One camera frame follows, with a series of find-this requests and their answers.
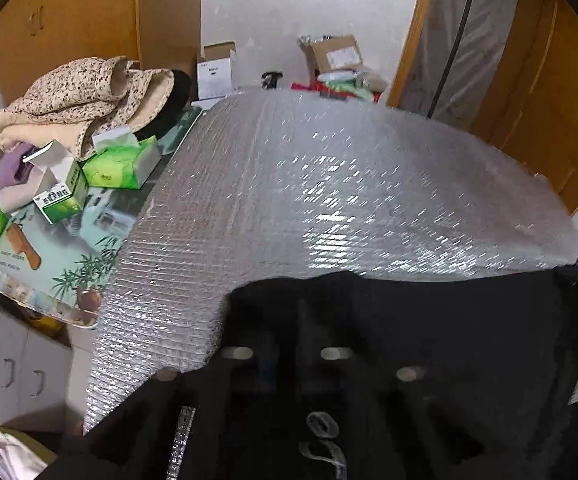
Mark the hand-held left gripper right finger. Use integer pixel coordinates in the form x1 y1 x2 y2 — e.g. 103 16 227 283
299 347 545 480

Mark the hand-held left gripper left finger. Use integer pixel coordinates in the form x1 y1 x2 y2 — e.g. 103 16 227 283
59 345 280 480

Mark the black garment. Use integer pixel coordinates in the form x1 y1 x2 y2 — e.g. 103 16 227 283
59 242 578 480

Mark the silver foil mat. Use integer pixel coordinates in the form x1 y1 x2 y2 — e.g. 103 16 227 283
83 91 578 433

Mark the bamboo print table cover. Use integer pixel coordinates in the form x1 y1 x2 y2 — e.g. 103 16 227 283
0 105 205 331

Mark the wooden door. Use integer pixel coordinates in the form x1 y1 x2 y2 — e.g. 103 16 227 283
469 0 578 216

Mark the white cabinet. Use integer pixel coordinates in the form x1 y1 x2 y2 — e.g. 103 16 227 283
0 280 100 431

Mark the green white medicine box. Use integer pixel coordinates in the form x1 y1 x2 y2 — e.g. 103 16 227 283
23 140 90 224

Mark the wooden comb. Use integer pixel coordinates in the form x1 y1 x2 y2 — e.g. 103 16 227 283
6 223 42 268

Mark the dark folded cloth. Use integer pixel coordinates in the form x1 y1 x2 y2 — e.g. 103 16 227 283
136 70 195 141

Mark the clear plastic door curtain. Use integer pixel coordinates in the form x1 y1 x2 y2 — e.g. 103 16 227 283
401 0 520 133

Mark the pile of plastic bags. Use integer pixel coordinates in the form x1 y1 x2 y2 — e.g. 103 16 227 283
316 70 390 103

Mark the purple cloth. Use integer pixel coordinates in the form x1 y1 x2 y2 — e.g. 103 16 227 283
0 142 40 196

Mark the cardboard box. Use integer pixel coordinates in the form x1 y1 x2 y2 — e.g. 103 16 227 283
298 34 365 77

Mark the beige floral blanket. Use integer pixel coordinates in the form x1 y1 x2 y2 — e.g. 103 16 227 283
0 56 176 165

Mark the wooden door frame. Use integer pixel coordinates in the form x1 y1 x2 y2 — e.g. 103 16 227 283
385 0 440 108

